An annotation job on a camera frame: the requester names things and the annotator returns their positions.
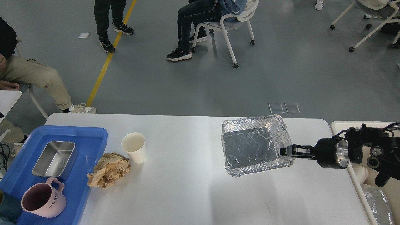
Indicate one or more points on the dark teal object corner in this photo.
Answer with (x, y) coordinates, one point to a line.
(10, 209)

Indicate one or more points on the white office chair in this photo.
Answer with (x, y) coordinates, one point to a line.
(231, 22)

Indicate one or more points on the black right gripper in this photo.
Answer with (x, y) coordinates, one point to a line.
(329, 153)

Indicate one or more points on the beige plastic bin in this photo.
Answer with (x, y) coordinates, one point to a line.
(392, 188)

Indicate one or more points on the person in beige trousers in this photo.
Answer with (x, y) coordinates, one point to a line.
(15, 70)

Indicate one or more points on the blue plastic tray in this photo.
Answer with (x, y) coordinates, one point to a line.
(90, 145)

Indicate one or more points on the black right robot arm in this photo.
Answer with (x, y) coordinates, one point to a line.
(384, 149)

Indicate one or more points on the pink mug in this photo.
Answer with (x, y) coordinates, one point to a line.
(45, 199)

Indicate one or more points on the white side table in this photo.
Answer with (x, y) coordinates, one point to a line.
(7, 101)

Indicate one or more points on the brown paper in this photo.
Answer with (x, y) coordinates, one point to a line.
(109, 168)

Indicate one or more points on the aluminium foil tray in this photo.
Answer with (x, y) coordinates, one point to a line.
(253, 144)

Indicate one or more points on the white paper cup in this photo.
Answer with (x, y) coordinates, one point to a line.
(134, 144)

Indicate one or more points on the person with white sneakers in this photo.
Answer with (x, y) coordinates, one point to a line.
(319, 4)

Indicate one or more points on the steel rectangular container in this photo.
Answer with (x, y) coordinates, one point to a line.
(56, 160)

